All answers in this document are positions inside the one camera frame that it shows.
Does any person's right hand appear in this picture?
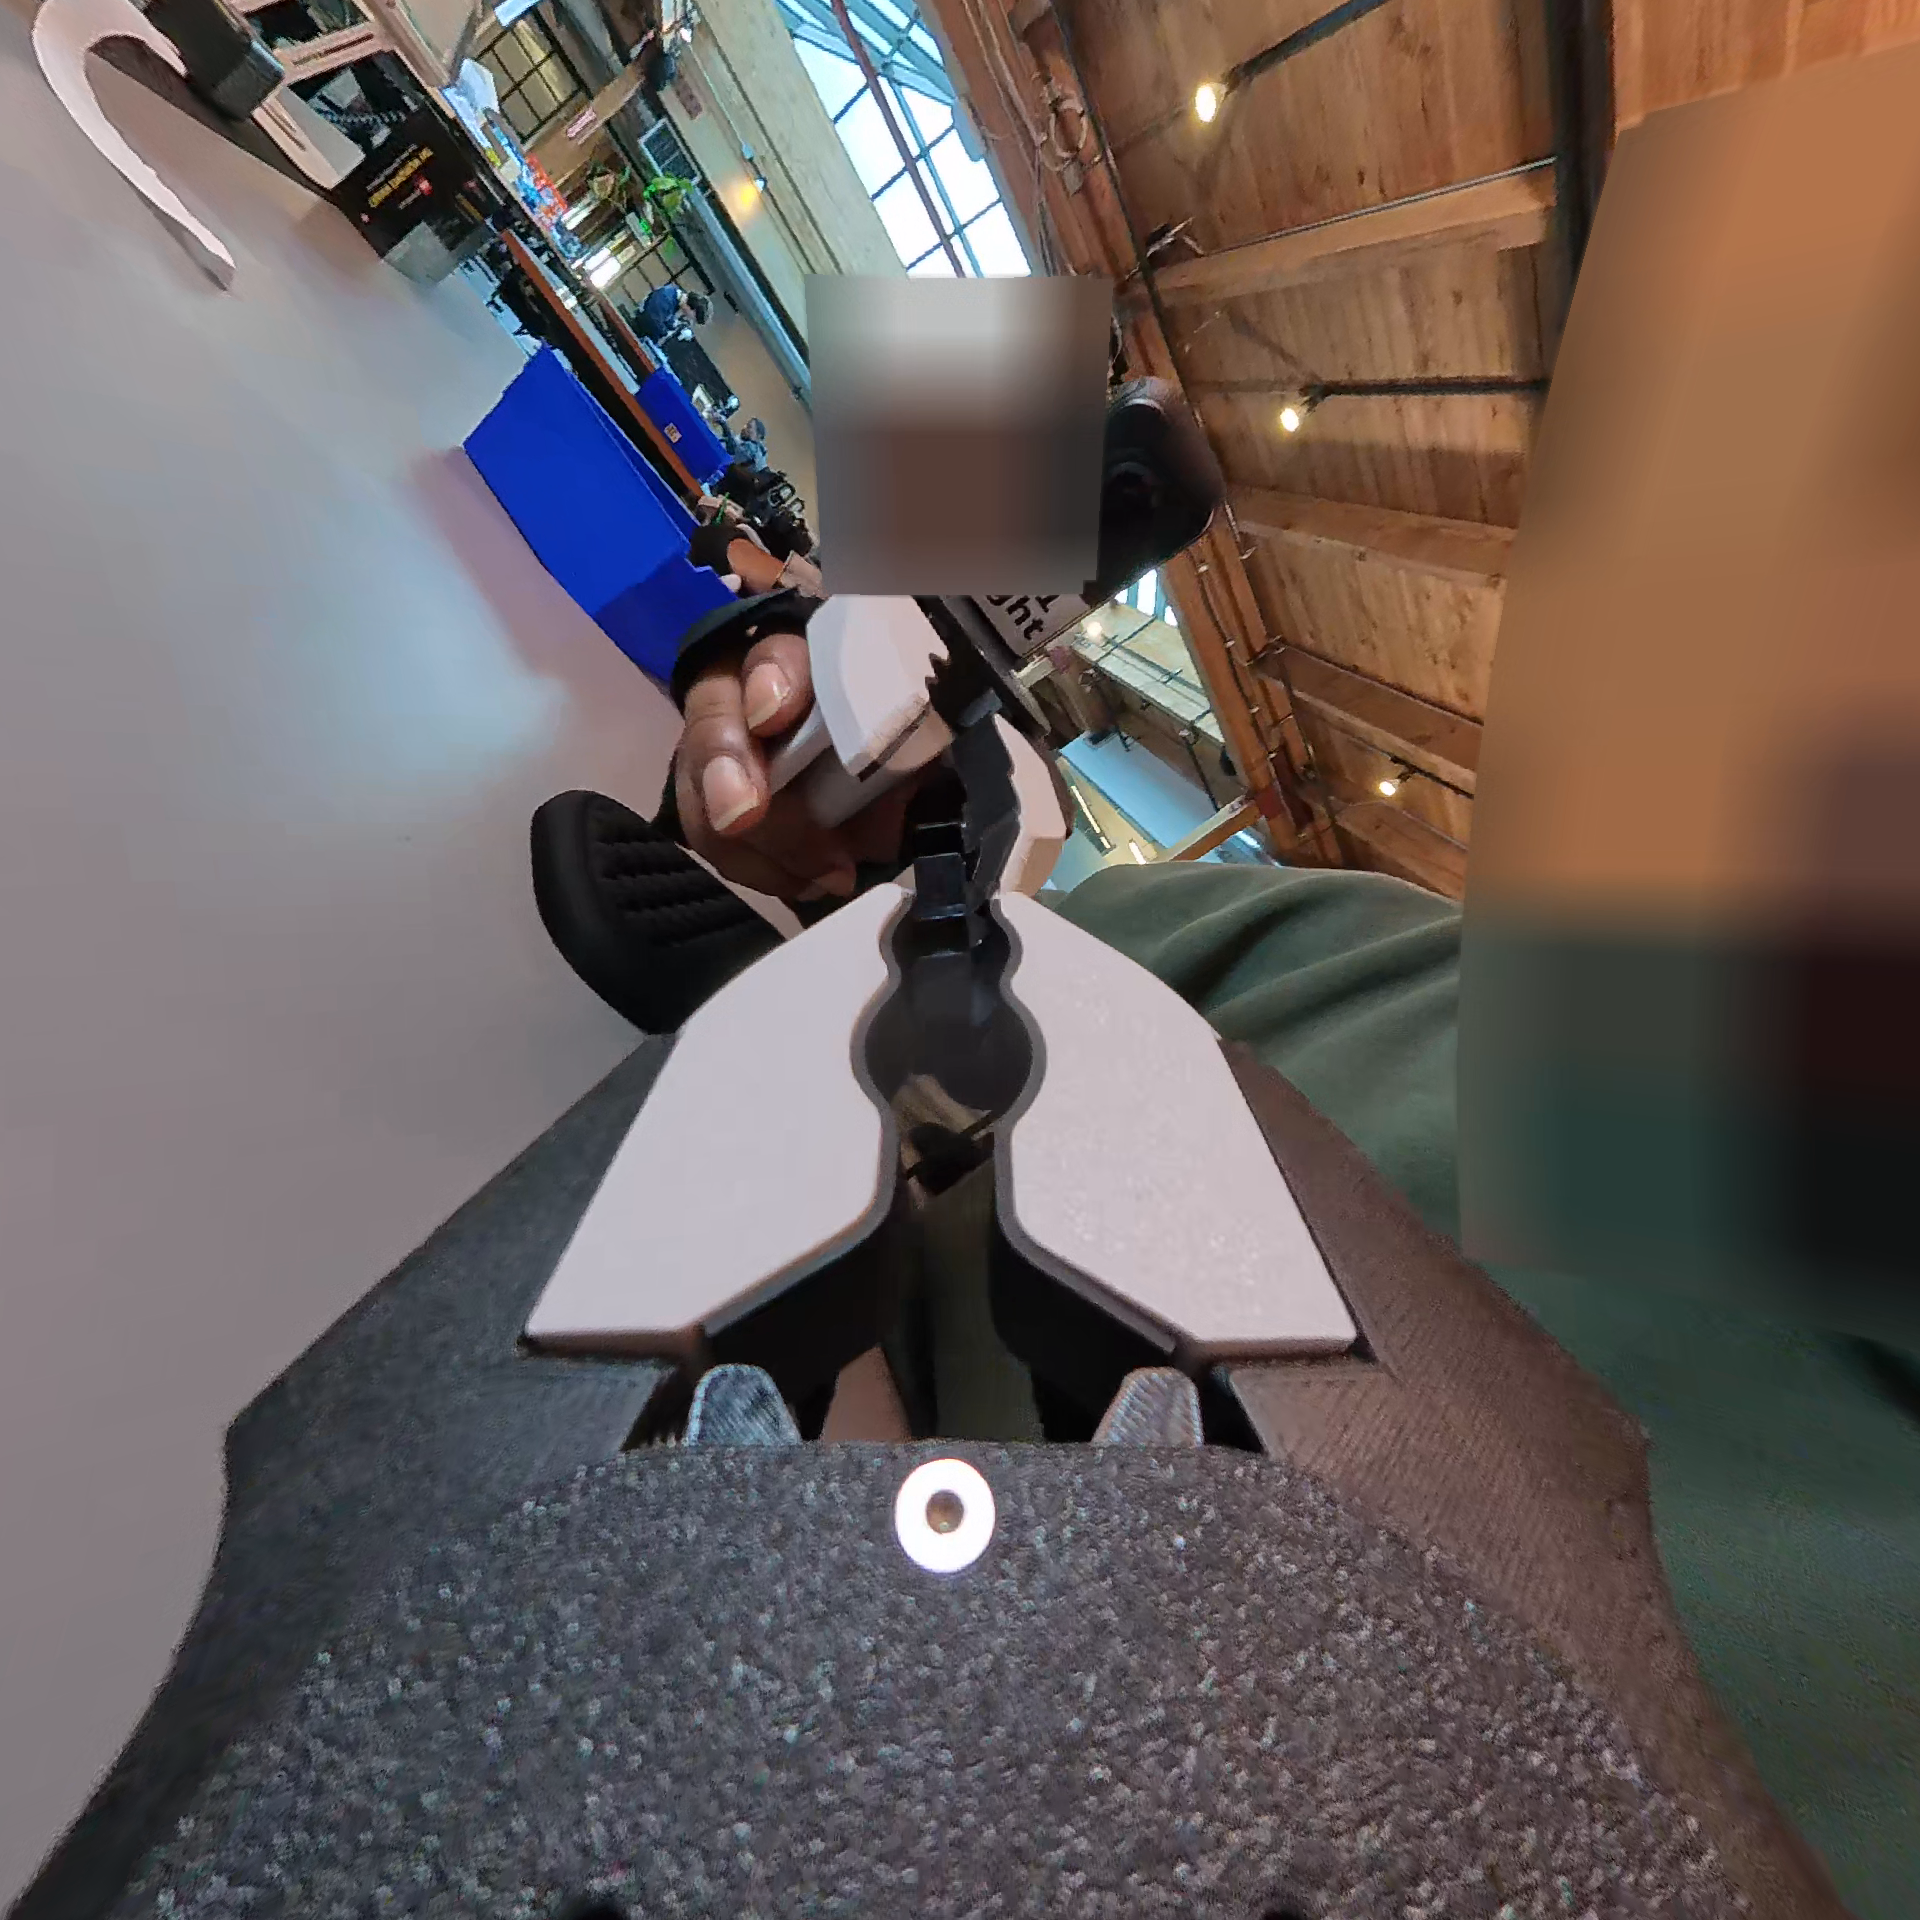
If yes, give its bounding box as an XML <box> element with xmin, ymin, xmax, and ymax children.
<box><xmin>663</xmin><ymin>614</ymin><xmax>903</xmax><ymax>902</ymax></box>

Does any white tray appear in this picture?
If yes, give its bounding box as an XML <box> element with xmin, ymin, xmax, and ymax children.
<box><xmin>26</xmin><ymin>0</ymin><xmax>238</xmax><ymax>291</ymax></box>

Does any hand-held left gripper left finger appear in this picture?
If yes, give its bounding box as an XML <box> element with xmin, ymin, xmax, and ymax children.
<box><xmin>522</xmin><ymin>887</ymin><xmax>916</xmax><ymax>1363</ymax></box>

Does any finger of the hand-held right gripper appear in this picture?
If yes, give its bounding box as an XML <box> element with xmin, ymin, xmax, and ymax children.
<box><xmin>971</xmin><ymin>721</ymin><xmax>1075</xmax><ymax>902</ymax></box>
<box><xmin>763</xmin><ymin>597</ymin><xmax>960</xmax><ymax>793</ymax></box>

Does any person's green sweatshirt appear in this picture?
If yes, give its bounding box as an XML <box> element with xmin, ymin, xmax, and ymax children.
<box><xmin>1053</xmin><ymin>851</ymin><xmax>1920</xmax><ymax>1920</ymax></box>

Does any long black lego plate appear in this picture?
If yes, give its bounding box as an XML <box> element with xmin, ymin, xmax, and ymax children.
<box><xmin>903</xmin><ymin>704</ymin><xmax>1023</xmax><ymax>960</ymax></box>

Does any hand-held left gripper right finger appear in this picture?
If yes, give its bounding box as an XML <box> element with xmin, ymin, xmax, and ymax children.
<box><xmin>988</xmin><ymin>892</ymin><xmax>1361</xmax><ymax>1377</ymax></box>

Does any black mesh pad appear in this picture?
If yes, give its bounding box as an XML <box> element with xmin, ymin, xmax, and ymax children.
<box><xmin>529</xmin><ymin>789</ymin><xmax>789</xmax><ymax>1038</ymax></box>

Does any small blue plastic bin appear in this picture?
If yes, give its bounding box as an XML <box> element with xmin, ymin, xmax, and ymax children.
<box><xmin>633</xmin><ymin>361</ymin><xmax>734</xmax><ymax>482</ymax></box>

